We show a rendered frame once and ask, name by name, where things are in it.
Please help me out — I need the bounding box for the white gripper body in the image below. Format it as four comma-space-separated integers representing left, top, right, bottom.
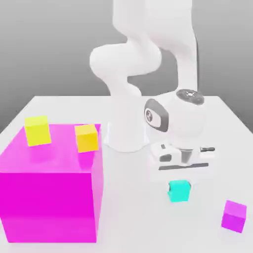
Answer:
149, 161, 212, 183

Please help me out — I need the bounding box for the small cyan cube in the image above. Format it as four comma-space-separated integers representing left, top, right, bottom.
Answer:
167, 179, 192, 203

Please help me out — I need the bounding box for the small purple cube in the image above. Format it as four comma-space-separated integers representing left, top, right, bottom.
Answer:
221, 200, 248, 234

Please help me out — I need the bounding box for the small orange cube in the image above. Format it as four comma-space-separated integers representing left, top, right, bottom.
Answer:
74, 124, 99, 153

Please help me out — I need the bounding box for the small yellow cube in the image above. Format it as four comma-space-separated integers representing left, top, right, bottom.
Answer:
24, 115, 52, 147

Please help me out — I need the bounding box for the large magenta box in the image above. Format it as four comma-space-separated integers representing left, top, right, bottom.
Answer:
0, 124, 104, 244

